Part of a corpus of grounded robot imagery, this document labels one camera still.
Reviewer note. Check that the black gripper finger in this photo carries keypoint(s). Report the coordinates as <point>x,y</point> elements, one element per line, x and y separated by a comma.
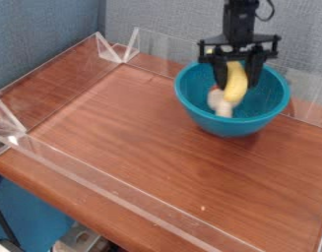
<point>253,68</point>
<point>219,72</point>

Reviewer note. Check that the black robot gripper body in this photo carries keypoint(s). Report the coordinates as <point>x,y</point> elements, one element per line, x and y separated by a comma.
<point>238,43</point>

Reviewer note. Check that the yellow toy banana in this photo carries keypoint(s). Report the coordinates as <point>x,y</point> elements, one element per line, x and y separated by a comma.
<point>237,83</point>

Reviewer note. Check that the blue plastic bowl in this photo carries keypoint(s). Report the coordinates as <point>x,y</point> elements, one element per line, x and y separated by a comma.
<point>261,105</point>

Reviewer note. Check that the white red toy mushroom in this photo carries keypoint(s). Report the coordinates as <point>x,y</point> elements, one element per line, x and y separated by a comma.
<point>221,106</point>

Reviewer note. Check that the clear acrylic table barrier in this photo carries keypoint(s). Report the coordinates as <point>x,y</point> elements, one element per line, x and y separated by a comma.
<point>96,138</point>

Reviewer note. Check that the grey metal bracket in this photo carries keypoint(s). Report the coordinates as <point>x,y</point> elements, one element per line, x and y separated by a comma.
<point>80,239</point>

